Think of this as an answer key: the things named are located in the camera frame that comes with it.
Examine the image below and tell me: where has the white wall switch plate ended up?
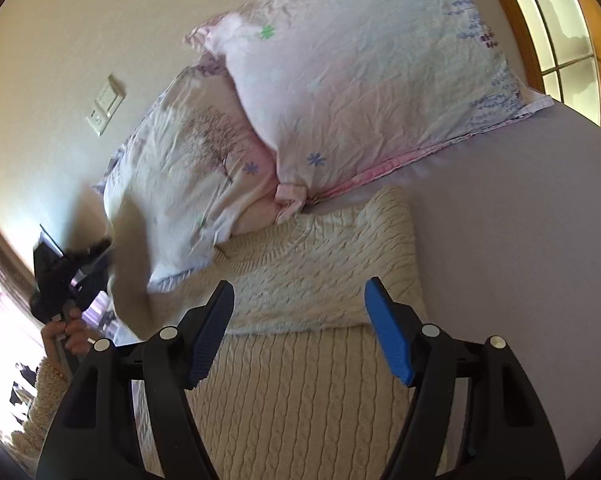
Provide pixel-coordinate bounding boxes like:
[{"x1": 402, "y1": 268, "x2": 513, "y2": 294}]
[{"x1": 86, "y1": 74, "x2": 126, "y2": 136}]

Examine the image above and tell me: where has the bright window with blind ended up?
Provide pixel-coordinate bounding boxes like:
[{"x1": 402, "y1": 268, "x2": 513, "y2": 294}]
[{"x1": 0, "y1": 219, "x2": 47, "y2": 441}]

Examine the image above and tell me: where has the cream cable-knit sweater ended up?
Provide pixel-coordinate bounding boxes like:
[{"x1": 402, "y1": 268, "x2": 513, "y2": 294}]
[{"x1": 137, "y1": 188, "x2": 424, "y2": 479}]

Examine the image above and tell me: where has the wooden framed window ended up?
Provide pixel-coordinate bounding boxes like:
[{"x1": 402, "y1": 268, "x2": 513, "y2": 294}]
[{"x1": 499, "y1": 0, "x2": 601, "y2": 127}]

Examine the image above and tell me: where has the upper floral pink pillow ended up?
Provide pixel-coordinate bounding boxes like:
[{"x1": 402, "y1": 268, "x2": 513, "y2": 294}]
[{"x1": 186, "y1": 0, "x2": 552, "y2": 205}]

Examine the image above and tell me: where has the person's left hand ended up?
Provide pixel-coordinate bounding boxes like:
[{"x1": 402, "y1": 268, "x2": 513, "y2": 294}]
[{"x1": 41, "y1": 308, "x2": 96, "y2": 367}]

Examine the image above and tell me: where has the lower floral tree-print pillow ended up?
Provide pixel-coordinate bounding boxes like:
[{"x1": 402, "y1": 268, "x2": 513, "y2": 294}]
[{"x1": 95, "y1": 54, "x2": 306, "y2": 290}]

